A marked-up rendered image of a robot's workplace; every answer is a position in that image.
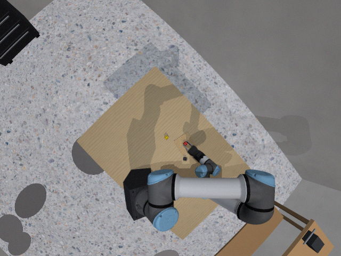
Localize tan square mat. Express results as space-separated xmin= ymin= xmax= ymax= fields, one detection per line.
xmin=174 ymin=132 xmax=196 ymax=155

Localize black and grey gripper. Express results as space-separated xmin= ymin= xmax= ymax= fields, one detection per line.
xmin=183 ymin=141 xmax=209 ymax=165

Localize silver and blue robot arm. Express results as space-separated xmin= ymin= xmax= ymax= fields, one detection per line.
xmin=134 ymin=159 xmax=275 ymax=231

